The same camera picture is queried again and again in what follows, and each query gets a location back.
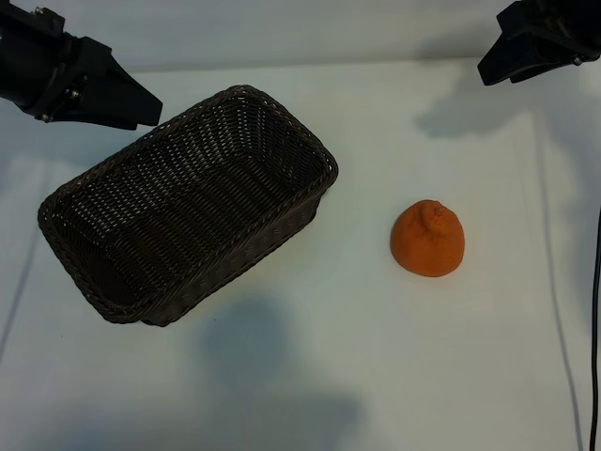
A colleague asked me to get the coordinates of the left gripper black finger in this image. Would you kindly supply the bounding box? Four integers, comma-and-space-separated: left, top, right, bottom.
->
69, 36, 163, 128
49, 88, 140, 132

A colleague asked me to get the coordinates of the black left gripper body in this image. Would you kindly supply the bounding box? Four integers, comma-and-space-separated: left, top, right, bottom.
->
0, 23, 89, 123

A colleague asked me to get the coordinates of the dark brown woven wicker basket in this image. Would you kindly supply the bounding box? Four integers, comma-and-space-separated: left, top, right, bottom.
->
37, 84, 340, 329

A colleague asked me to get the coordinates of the orange citrus fruit with knob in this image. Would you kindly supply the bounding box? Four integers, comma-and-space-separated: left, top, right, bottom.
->
389, 198, 467, 278

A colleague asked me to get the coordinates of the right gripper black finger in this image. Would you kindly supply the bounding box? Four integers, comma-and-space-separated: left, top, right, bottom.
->
477, 32, 572, 86
509, 54, 583, 86

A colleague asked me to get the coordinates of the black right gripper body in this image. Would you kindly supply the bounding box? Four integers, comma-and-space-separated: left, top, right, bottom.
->
497, 0, 601, 62

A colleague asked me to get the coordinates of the thin black cable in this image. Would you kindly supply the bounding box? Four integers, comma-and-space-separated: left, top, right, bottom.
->
588, 225, 601, 451

